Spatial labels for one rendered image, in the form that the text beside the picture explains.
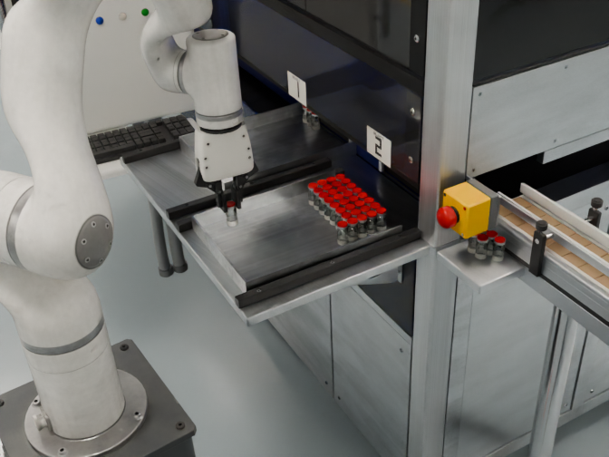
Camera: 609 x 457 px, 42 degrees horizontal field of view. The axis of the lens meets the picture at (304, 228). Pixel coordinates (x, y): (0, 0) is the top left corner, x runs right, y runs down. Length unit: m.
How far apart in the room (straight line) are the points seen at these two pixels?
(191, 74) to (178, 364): 1.43
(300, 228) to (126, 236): 1.72
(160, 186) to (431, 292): 0.65
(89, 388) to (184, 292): 1.72
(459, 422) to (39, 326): 1.14
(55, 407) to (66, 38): 0.54
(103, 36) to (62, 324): 1.18
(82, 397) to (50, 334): 0.13
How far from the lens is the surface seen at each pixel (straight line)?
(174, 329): 2.76
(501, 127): 1.52
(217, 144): 1.41
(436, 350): 1.74
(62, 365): 1.17
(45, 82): 1.02
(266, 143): 1.93
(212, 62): 1.34
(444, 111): 1.40
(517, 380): 2.04
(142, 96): 2.25
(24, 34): 1.02
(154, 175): 1.85
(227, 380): 2.55
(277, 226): 1.62
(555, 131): 1.63
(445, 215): 1.42
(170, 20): 1.27
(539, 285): 1.52
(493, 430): 2.11
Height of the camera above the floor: 1.79
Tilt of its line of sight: 34 degrees down
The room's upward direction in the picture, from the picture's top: 3 degrees counter-clockwise
